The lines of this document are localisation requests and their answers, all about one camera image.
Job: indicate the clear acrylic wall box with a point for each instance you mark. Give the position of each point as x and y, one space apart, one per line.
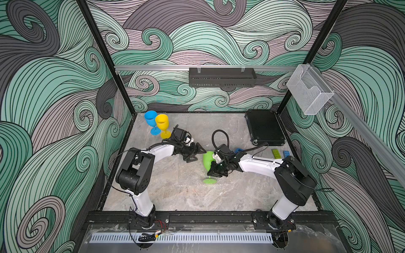
309 88

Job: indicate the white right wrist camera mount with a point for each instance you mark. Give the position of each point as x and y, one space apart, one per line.
217 157

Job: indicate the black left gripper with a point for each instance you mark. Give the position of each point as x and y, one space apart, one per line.
194 153

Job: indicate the green toy brick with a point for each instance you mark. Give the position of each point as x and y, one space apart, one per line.
276 154

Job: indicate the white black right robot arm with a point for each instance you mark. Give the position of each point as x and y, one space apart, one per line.
294 179

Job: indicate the black frame post left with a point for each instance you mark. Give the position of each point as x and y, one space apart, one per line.
91 23

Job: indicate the green plastic wine glass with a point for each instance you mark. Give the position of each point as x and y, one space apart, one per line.
207 161

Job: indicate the yellow plastic wine glass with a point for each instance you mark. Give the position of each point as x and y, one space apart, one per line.
162 122

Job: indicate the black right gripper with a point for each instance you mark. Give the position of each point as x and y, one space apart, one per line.
213 171

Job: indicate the black hard case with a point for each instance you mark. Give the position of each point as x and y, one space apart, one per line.
264 127

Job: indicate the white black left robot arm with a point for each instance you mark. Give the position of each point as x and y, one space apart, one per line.
134 174

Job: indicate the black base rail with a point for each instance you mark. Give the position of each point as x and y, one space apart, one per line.
260 220

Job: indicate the black frame post right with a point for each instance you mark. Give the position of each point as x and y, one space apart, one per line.
321 38

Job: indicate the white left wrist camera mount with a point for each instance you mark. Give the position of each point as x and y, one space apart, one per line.
189 140

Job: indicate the black wall tray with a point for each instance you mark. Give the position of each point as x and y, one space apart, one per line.
223 77

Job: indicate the white slotted cable duct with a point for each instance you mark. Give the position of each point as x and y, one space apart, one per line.
187 237

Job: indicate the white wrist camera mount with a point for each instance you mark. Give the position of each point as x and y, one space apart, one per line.
217 157
189 140

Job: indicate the black frame post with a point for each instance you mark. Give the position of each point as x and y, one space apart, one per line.
321 38
91 23

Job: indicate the blue plastic wine glass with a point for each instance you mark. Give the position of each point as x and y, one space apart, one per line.
150 118

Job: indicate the blue toy brick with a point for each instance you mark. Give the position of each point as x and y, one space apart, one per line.
286 153

